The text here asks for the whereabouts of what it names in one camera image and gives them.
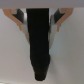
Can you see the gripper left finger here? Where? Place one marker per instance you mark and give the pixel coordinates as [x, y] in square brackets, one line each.
[20, 20]

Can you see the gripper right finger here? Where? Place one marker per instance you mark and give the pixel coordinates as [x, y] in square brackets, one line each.
[58, 18]

